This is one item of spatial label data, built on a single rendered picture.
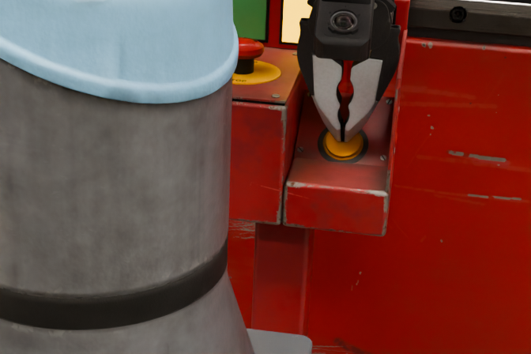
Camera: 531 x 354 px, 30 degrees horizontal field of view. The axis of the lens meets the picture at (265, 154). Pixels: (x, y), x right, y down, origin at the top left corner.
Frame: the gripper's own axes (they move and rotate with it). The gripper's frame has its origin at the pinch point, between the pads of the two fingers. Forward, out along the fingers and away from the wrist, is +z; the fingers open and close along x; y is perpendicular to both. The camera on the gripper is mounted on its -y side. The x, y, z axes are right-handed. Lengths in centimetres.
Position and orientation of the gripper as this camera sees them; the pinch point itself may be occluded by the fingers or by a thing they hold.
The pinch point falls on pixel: (342, 132)
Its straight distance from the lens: 92.2
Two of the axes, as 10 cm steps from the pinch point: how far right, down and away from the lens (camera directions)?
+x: -9.9, -1.0, 1.4
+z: -0.2, 8.9, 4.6
